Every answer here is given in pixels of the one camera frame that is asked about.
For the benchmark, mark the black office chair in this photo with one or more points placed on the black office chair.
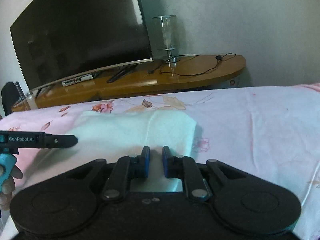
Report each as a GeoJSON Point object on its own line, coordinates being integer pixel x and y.
{"type": "Point", "coordinates": [10, 95]}

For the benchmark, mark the left glass table lamp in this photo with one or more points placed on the left glass table lamp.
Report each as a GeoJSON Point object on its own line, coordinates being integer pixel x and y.
{"type": "Point", "coordinates": [25, 101]}

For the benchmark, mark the silver set-top box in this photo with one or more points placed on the silver set-top box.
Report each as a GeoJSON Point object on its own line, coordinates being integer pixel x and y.
{"type": "Point", "coordinates": [79, 79]}

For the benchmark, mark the white sock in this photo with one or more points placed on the white sock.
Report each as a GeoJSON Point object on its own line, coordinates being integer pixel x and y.
{"type": "Point", "coordinates": [111, 136]}

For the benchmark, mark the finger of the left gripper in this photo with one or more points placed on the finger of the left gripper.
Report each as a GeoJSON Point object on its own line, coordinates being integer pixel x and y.
{"type": "Point", "coordinates": [60, 141]}

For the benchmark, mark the person left hand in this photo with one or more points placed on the person left hand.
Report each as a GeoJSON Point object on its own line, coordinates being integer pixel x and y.
{"type": "Point", "coordinates": [9, 171]}

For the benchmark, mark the curved black television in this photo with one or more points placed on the curved black television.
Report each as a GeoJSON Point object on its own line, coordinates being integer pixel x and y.
{"type": "Point", "coordinates": [56, 40]}

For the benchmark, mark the wooden tv cabinet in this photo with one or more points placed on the wooden tv cabinet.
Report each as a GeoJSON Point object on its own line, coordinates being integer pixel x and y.
{"type": "Point", "coordinates": [146, 79]}

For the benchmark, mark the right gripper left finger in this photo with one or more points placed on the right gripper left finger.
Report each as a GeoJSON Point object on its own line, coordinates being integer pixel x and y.
{"type": "Point", "coordinates": [112, 181]}

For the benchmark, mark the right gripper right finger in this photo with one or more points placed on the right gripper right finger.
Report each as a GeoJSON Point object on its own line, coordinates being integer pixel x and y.
{"type": "Point", "coordinates": [198, 180]}

